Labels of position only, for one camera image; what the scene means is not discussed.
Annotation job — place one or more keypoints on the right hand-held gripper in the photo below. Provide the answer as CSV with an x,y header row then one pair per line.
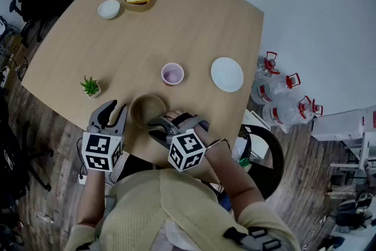
x,y
186,153

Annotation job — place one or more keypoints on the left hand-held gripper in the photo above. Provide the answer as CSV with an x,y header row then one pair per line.
x,y
97,150

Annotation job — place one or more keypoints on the brown bowl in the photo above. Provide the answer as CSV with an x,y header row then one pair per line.
x,y
145,110

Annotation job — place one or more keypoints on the red paper cup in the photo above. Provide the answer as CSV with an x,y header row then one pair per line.
x,y
172,75

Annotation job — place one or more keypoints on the white plate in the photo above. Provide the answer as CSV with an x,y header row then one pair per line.
x,y
226,75

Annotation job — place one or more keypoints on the small white dish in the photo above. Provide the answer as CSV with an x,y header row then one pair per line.
x,y
108,8

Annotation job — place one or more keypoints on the person's left forearm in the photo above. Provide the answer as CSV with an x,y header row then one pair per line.
x,y
92,200

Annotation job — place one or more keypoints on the person's right forearm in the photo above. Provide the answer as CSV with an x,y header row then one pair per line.
x,y
232,179

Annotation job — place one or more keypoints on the person's right hand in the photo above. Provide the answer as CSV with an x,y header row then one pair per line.
x,y
177,114

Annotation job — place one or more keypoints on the spiky potted plant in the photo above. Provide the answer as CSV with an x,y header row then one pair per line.
x,y
91,87

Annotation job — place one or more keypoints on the white power adapter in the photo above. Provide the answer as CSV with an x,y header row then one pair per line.
x,y
83,180

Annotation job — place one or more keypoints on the person's cream knit sweater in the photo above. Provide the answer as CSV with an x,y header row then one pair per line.
x,y
176,208

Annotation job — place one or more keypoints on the green plastic bottle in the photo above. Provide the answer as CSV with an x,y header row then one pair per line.
x,y
244,162

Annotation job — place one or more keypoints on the black equipment stand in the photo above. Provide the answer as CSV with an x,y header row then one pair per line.
x,y
17,161

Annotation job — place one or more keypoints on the low white box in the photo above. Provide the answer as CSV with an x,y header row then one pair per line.
x,y
258,138

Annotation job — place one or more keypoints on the clear water jug red cap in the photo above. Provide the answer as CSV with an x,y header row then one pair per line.
x,y
285,114
317,108
263,73
273,89

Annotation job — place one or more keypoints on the black round bin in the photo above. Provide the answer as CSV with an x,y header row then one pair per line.
x,y
273,164

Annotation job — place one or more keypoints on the white cabinet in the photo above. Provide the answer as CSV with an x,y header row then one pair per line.
x,y
340,126

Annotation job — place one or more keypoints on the white metal frame table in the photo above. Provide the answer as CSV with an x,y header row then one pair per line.
x,y
358,153

